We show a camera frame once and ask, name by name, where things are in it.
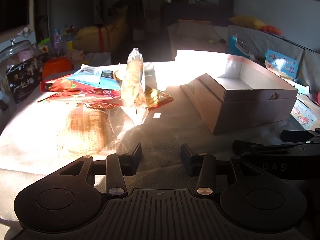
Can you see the long bread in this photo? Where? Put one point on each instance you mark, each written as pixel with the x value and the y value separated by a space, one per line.
pixel 133 80

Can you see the dark hanging coat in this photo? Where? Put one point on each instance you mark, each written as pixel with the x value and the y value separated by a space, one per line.
pixel 130 10

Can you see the orange bowl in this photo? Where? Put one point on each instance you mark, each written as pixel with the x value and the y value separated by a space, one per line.
pixel 57 67

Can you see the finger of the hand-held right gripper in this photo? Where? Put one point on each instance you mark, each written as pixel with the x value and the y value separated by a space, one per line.
pixel 262 148
pixel 292 135

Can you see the blue and white snack packet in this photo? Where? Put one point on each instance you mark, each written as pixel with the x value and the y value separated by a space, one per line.
pixel 92 76

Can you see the yellow bag with red ribbon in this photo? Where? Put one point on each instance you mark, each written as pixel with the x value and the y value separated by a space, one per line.
pixel 100 33

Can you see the red packet with yellow figure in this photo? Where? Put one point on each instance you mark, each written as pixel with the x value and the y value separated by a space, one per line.
pixel 87 95

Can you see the pink and blue bottle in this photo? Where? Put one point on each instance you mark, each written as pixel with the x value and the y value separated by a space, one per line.
pixel 56 40

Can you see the cartoon sticker book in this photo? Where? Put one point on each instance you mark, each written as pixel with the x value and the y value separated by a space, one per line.
pixel 303 115

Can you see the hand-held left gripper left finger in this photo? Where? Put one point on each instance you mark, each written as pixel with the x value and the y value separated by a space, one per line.
pixel 136 155

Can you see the blue toy case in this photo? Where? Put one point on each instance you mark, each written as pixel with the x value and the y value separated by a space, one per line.
pixel 238 46

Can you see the round bread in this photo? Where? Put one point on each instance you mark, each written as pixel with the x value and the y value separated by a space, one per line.
pixel 87 127

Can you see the glass jar with lid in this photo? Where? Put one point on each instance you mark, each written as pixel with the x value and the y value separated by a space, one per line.
pixel 15 55

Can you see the dark glass cabinet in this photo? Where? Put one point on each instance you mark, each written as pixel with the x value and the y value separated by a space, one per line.
pixel 197 2

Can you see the small red snack packet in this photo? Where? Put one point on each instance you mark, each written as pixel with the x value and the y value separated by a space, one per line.
pixel 56 85

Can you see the black printed packet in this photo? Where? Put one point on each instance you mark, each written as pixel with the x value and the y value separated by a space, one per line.
pixel 25 77

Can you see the cardboard box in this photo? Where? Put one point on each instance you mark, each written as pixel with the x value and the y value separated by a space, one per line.
pixel 240 97

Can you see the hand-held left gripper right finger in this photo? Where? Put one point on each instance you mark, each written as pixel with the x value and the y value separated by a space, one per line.
pixel 186 156

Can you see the orange plush toy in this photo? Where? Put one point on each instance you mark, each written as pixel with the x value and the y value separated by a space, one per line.
pixel 271 29

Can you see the yellow pillow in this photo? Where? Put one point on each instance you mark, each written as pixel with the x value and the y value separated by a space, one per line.
pixel 247 21

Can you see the grey sofa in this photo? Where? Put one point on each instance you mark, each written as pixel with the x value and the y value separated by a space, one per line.
pixel 200 33

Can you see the gold rice cracker packet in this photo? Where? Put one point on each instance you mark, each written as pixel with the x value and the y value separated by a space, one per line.
pixel 157 97

